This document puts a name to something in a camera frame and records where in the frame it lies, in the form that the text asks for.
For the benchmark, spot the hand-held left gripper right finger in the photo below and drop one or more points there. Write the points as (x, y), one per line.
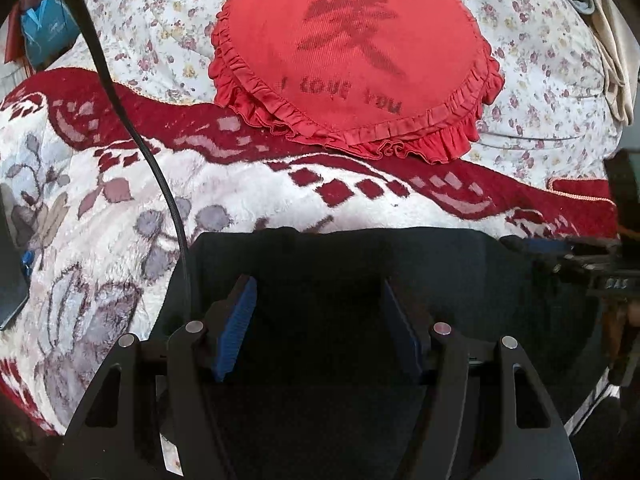
(400, 325)

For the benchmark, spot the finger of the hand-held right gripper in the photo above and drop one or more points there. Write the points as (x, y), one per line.
(545, 250)

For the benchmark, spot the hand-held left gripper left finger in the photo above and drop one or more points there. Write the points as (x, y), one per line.
(235, 325)

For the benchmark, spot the black pants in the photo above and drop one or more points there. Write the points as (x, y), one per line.
(325, 270)

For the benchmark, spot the red and white plush blanket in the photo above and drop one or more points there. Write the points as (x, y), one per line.
(200, 185)

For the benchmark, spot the white floral quilt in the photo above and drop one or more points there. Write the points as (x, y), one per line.
(525, 75)

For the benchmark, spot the beige curtain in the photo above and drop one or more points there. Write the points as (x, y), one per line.
(607, 45)

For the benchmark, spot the dark smartphone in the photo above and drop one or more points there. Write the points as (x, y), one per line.
(10, 270)

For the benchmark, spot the red heart-shaped ruffled pillow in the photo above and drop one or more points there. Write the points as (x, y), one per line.
(357, 55)

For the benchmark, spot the blue plastic bag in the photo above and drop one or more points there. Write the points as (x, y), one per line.
(47, 25)

